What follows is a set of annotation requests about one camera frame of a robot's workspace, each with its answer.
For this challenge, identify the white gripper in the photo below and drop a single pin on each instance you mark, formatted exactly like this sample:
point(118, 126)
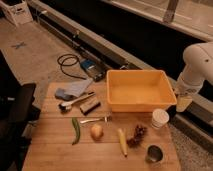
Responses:
point(183, 101)

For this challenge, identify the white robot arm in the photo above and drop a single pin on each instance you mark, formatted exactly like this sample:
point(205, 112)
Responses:
point(198, 60)

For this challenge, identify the yellow plastic tray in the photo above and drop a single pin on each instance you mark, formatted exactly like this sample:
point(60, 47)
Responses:
point(139, 90)

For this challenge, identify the white paper cup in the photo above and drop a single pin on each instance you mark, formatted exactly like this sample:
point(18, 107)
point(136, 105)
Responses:
point(159, 118)

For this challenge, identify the yellow corn cob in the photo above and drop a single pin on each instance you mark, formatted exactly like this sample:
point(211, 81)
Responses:
point(122, 141)

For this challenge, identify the silver metal fork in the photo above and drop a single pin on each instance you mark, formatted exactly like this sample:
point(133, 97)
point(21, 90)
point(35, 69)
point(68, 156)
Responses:
point(104, 119)

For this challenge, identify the yellow onion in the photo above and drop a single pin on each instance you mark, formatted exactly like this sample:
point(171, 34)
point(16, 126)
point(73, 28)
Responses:
point(96, 132)

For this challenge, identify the blue black electronic box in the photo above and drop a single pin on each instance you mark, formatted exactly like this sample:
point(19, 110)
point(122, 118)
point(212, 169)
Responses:
point(92, 69)

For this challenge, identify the green chili pepper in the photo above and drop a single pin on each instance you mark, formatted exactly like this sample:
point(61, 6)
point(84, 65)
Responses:
point(76, 126)

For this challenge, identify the blue grey cloth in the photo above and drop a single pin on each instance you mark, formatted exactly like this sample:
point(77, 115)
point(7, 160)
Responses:
point(73, 90)

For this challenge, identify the black white dish brush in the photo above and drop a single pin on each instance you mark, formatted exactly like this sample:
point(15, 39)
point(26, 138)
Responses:
point(66, 106)

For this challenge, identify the black chair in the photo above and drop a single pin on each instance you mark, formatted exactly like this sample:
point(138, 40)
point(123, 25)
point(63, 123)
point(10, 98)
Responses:
point(16, 110)

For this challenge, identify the white cardboard box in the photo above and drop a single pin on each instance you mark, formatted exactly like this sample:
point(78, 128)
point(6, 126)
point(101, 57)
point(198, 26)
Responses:
point(17, 14)

